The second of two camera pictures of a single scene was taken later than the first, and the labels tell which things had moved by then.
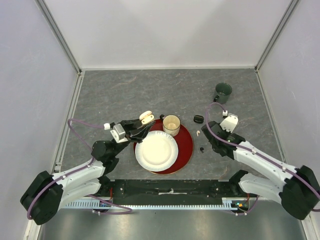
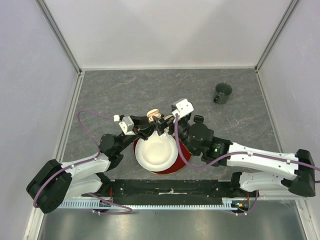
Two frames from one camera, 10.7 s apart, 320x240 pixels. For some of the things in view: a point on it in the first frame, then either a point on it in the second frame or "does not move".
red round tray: x=185 y=142 does not move
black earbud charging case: x=198 y=119 does not move
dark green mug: x=223 y=91 does not move
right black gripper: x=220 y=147 → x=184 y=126
